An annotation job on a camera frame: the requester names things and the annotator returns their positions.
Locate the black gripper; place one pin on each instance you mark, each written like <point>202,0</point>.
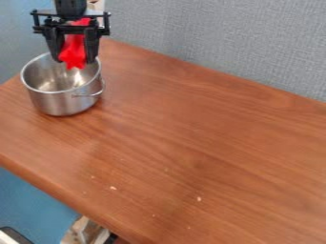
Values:
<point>47,19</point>

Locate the red cross-shaped block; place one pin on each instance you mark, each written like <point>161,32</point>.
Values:
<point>73,53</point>

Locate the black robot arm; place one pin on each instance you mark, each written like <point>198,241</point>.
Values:
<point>73,8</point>

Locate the metal pot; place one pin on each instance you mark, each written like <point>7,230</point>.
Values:
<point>62,92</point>

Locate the dark object bottom left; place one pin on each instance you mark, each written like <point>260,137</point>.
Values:
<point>10,236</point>

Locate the wooden table leg structure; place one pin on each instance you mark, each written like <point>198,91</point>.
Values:
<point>86,232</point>

